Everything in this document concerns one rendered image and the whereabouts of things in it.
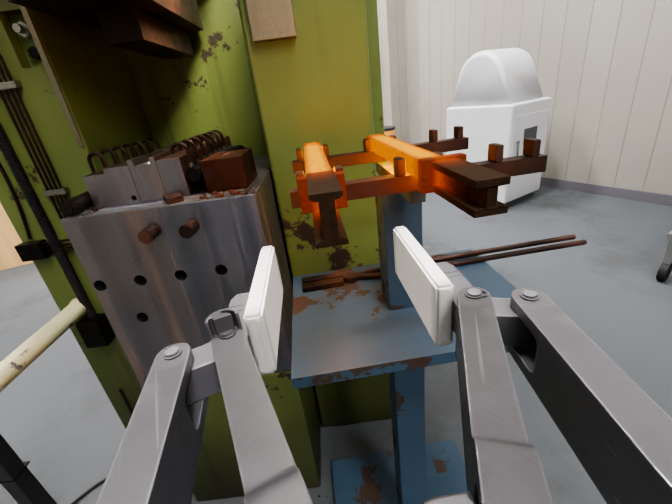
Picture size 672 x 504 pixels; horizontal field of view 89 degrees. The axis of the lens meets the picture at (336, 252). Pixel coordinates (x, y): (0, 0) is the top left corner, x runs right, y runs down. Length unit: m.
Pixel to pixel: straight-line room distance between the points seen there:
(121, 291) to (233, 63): 0.73
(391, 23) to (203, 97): 4.10
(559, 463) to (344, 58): 1.26
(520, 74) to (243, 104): 2.54
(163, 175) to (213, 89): 0.51
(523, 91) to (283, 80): 2.66
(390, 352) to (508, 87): 2.82
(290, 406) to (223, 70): 0.99
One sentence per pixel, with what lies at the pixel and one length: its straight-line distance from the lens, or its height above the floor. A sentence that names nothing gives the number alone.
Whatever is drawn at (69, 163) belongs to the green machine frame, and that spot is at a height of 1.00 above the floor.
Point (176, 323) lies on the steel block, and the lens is 0.86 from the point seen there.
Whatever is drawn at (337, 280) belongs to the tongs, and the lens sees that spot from 0.68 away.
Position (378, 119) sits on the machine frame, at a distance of 1.30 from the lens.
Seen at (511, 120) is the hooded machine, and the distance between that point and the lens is 3.09.
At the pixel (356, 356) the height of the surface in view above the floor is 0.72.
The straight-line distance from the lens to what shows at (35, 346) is 1.06.
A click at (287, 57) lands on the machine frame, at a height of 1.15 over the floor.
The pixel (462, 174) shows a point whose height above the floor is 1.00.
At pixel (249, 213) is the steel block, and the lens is 0.69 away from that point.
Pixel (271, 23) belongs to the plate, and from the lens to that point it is 0.84.
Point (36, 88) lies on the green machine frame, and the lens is 1.04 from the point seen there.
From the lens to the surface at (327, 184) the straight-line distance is 0.28.
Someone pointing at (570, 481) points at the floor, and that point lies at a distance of 1.34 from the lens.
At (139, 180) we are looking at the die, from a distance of 0.81.
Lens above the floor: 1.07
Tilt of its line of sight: 25 degrees down
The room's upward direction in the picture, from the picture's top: 8 degrees counter-clockwise
